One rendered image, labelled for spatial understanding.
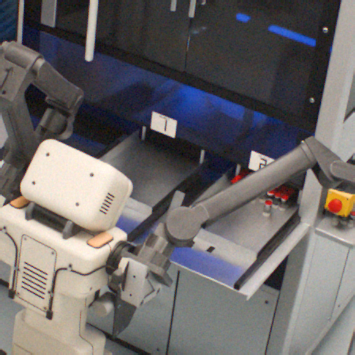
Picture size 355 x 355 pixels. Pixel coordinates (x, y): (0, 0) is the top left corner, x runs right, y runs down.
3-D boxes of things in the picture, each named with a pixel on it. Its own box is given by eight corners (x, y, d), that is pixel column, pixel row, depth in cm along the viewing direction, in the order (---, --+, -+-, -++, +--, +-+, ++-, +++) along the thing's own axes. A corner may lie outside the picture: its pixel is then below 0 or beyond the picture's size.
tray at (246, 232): (230, 176, 329) (231, 166, 327) (305, 207, 320) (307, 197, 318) (174, 227, 303) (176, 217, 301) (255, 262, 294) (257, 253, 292)
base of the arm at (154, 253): (116, 253, 237) (162, 276, 232) (135, 223, 239) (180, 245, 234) (127, 266, 245) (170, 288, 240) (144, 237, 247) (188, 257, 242)
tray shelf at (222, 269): (124, 138, 344) (124, 132, 343) (318, 218, 319) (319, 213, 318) (36, 204, 308) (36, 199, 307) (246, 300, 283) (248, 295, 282)
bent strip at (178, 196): (173, 206, 312) (176, 189, 309) (183, 209, 311) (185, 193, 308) (150, 228, 302) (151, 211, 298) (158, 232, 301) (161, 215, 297)
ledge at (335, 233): (332, 211, 323) (333, 207, 322) (369, 227, 318) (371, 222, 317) (314, 233, 312) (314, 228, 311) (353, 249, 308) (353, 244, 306)
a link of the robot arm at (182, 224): (314, 135, 256) (323, 124, 246) (343, 183, 254) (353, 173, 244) (155, 225, 246) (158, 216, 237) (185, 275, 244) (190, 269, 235)
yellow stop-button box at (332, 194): (333, 198, 311) (337, 177, 307) (354, 207, 309) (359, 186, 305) (322, 209, 305) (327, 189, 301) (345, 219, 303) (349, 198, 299)
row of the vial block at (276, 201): (234, 187, 324) (236, 174, 321) (286, 208, 317) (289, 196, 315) (230, 190, 322) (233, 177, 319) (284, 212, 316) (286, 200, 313)
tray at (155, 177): (137, 138, 341) (138, 128, 339) (208, 166, 332) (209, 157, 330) (77, 184, 316) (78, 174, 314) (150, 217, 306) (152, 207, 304)
